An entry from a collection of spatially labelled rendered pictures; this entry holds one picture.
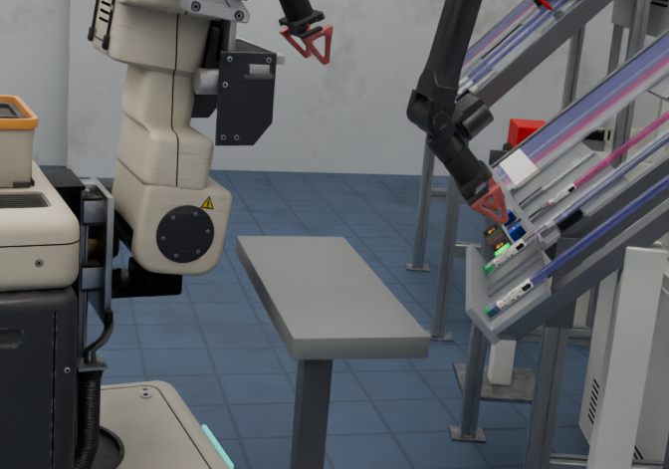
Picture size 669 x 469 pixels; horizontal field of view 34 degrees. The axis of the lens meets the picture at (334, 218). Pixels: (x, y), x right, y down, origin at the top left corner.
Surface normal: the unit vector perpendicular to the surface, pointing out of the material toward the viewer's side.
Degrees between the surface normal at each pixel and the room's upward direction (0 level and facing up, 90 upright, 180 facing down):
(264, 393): 0
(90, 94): 90
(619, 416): 90
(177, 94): 90
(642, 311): 90
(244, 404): 0
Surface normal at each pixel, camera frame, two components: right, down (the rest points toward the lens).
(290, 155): 0.24, 0.27
